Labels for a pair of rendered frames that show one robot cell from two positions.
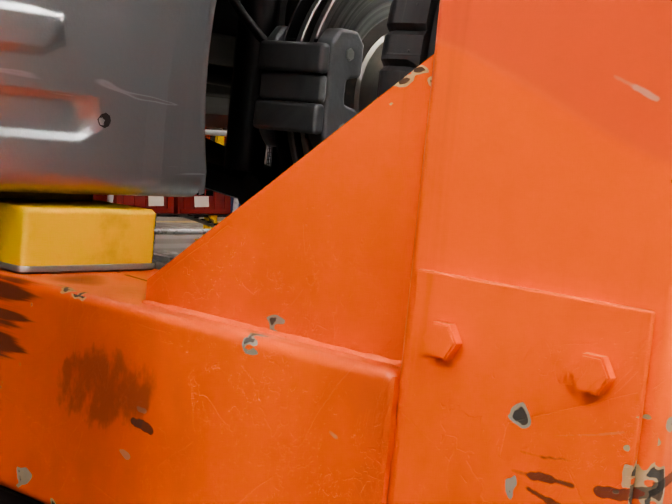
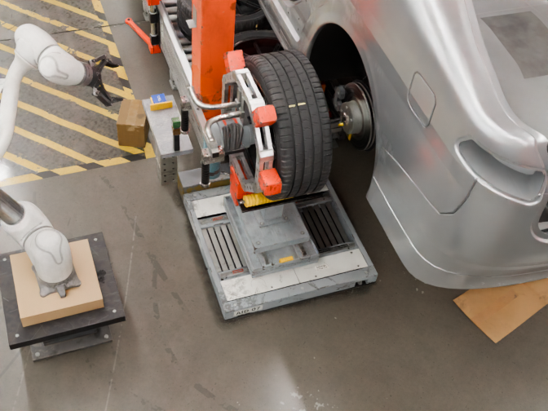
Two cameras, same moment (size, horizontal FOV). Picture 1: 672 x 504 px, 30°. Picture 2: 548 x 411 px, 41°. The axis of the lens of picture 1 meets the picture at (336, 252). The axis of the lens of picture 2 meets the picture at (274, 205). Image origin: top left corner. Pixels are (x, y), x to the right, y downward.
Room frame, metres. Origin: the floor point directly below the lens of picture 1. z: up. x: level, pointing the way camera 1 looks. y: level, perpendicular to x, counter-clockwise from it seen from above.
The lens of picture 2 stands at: (2.26, -2.52, 3.15)
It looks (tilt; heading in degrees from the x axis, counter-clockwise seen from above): 49 degrees down; 115
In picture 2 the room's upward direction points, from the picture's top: 8 degrees clockwise
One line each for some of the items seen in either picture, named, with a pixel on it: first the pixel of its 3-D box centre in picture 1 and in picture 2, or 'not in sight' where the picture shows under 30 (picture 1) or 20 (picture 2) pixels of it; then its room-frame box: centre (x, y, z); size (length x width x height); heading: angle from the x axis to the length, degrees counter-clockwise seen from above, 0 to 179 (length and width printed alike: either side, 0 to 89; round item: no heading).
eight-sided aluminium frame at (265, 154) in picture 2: not in sight; (245, 131); (1.09, -0.44, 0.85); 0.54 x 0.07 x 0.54; 141
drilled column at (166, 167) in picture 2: not in sight; (166, 151); (0.49, -0.26, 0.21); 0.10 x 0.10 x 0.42; 51
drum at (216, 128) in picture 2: not in sight; (230, 134); (1.04, -0.50, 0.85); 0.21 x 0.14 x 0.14; 51
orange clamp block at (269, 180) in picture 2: not in sight; (269, 182); (1.33, -0.64, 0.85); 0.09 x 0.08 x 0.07; 141
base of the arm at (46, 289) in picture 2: not in sight; (56, 276); (0.67, -1.30, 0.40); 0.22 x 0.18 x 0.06; 146
